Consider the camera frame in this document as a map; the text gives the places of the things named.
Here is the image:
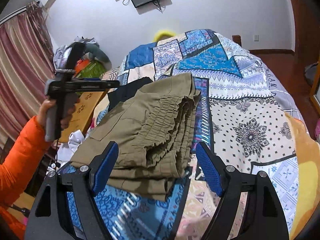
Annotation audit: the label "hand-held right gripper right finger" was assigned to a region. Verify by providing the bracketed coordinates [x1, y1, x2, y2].
[195, 141, 290, 240]

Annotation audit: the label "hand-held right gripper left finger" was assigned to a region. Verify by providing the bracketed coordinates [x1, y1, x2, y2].
[24, 141, 119, 240]

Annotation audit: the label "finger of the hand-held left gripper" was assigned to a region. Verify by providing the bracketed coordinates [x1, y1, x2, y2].
[74, 78, 121, 92]

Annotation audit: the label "khaki pants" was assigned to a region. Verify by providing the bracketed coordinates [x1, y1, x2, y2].
[70, 72, 202, 202]

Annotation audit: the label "person's left forearm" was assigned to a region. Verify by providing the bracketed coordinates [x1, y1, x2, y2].
[0, 116, 59, 240]

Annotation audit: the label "person's left hand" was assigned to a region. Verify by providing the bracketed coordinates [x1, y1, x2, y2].
[37, 97, 81, 130]

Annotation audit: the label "orange striped bed sheet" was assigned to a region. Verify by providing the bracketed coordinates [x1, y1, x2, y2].
[101, 67, 120, 80]

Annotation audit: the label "orange box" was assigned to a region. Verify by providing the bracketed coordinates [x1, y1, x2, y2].
[75, 59, 90, 72]

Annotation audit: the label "white cloth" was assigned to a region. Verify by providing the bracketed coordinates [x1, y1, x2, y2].
[69, 130, 87, 153]

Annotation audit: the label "wooden lap desk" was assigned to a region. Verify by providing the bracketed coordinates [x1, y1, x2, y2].
[59, 90, 110, 143]

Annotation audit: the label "black garment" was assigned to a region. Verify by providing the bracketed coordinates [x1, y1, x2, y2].
[107, 77, 153, 112]

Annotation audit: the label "grey long plush pillow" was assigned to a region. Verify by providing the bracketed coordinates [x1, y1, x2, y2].
[84, 45, 112, 63]

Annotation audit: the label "pile of grey clothes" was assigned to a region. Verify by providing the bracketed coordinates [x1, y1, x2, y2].
[53, 36, 99, 63]

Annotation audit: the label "blue patchwork blanket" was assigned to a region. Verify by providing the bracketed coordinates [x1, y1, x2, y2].
[57, 29, 318, 240]

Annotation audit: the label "pink striped curtain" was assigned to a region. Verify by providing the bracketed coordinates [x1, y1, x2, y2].
[0, 1, 57, 153]

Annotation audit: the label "yellow curved foam tube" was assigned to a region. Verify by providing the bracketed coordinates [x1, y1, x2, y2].
[153, 29, 177, 42]

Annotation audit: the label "yellow fleece blanket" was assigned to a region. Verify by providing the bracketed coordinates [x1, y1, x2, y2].
[285, 112, 319, 238]

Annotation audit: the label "grey cloth on floor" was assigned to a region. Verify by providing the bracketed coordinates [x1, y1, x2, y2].
[305, 62, 320, 85]

